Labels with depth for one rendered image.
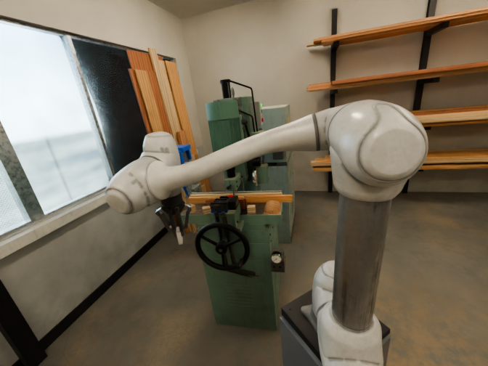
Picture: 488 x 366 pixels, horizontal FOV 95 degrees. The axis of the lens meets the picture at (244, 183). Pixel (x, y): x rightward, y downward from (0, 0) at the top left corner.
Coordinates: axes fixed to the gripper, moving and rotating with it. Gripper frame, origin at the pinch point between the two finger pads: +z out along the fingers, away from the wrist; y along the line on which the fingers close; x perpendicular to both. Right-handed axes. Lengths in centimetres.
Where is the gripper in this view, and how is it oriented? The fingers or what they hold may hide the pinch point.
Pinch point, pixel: (179, 235)
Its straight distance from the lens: 94.3
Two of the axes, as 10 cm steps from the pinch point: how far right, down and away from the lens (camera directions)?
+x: 1.9, 4.9, -8.5
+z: 0.2, 8.7, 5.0
